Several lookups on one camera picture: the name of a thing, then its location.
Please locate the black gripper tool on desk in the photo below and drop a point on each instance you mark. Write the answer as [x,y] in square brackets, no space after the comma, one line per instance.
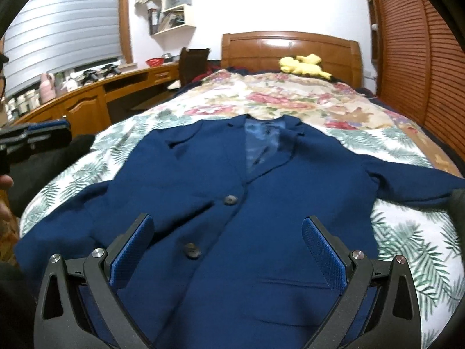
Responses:
[89,76]

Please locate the wooden bed headboard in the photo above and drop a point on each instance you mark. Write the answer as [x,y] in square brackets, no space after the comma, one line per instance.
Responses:
[262,51]

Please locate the red bowl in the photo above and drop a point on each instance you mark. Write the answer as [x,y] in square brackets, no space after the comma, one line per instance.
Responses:
[155,62]

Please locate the navy blue suit jacket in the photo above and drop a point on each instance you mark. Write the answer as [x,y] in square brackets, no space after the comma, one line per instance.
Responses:
[227,265]

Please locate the black folded garment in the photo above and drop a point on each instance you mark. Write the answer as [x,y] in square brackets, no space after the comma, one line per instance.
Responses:
[33,174]

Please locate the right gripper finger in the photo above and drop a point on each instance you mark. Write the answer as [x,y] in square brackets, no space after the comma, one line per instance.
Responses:
[53,139]
[55,124]

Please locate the floral and fern bedspread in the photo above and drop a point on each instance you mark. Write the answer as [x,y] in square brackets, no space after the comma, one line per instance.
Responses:
[427,239]

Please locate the grey window blind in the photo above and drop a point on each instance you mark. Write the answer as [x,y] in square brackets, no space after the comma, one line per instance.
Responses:
[59,35]

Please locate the wooden louvred wardrobe door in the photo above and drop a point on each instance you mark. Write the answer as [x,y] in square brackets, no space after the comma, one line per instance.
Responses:
[421,72]

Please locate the pink thermos jug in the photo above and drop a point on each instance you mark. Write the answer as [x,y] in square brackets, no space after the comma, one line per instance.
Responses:
[47,87]

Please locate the person's left hand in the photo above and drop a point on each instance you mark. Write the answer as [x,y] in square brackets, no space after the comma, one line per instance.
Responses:
[6,183]

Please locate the white wall shelf unit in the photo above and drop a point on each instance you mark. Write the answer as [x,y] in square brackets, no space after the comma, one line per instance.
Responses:
[168,16]

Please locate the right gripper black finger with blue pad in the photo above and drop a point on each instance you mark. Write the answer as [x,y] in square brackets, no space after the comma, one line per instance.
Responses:
[377,305]
[78,306]

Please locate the wooden desk with cabinets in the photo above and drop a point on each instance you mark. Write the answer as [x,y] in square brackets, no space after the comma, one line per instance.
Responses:
[86,108]

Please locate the white jars on desk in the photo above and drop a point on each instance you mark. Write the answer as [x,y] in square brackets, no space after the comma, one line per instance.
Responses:
[23,104]

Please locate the dark wooden chair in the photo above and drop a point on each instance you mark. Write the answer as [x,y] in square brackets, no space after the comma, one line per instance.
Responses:
[192,63]

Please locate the yellow plush toy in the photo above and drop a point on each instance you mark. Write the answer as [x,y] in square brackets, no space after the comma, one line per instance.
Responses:
[304,66]

